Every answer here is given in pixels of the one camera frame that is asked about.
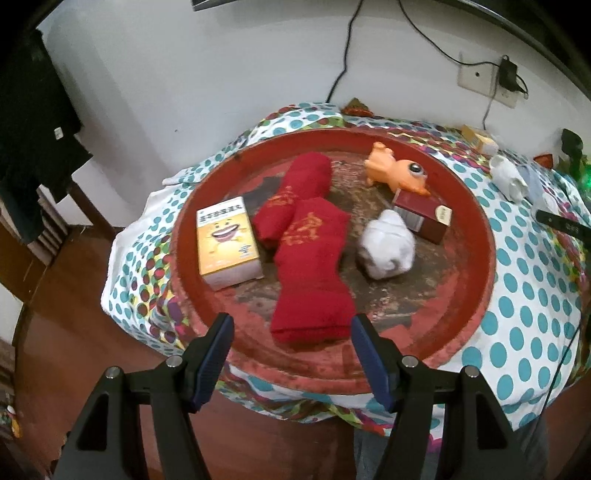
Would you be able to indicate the beige wall socket plate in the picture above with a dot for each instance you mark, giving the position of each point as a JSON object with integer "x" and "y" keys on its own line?
{"x": 508, "y": 98}
{"x": 478, "y": 76}

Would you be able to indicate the dark red box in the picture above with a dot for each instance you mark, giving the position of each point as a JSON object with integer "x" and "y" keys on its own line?
{"x": 425, "y": 217}

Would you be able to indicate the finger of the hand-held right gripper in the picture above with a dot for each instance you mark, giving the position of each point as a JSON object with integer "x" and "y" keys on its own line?
{"x": 565, "y": 224}

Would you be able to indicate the large rolled white sock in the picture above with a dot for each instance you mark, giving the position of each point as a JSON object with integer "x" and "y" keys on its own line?
{"x": 508, "y": 177}

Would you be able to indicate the pale yellow box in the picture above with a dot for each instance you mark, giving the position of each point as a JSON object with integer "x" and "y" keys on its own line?
{"x": 478, "y": 138}

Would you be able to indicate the black garment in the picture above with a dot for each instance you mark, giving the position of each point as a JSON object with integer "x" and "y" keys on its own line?
{"x": 32, "y": 138}

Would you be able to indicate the red gold candy wrapper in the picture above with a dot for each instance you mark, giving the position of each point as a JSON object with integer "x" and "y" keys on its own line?
{"x": 356, "y": 107}

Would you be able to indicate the orange toy fish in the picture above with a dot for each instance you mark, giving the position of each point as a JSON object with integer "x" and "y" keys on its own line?
{"x": 392, "y": 168}

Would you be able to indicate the red sock gold print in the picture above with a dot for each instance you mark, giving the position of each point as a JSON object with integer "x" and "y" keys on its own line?
{"x": 300, "y": 184}
{"x": 314, "y": 286}

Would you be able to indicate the wooden chair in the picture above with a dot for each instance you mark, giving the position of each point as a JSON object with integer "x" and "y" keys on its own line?
{"x": 87, "y": 205}

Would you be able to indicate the yellow cartoon face box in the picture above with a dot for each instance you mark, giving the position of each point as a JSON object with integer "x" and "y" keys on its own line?
{"x": 226, "y": 240}

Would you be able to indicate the black plastic stand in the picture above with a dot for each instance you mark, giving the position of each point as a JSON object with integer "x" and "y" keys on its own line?
{"x": 572, "y": 145}

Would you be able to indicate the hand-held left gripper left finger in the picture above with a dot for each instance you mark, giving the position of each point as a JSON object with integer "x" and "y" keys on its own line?
{"x": 210, "y": 364}

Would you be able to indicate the blue grey sock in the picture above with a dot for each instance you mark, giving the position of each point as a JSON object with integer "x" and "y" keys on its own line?
{"x": 533, "y": 184}

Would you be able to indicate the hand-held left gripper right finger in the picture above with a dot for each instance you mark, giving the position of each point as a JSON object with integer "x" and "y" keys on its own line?
{"x": 374, "y": 364}

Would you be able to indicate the red orange wrapper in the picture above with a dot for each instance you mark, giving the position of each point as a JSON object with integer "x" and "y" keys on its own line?
{"x": 545, "y": 159}

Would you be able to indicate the small white sock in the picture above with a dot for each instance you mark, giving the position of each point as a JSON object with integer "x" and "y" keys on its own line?
{"x": 388, "y": 249}

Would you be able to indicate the round red tray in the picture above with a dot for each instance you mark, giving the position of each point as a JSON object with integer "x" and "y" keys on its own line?
{"x": 415, "y": 314}

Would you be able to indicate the polka dot tablecloth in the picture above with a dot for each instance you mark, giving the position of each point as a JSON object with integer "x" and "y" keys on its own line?
{"x": 521, "y": 300}

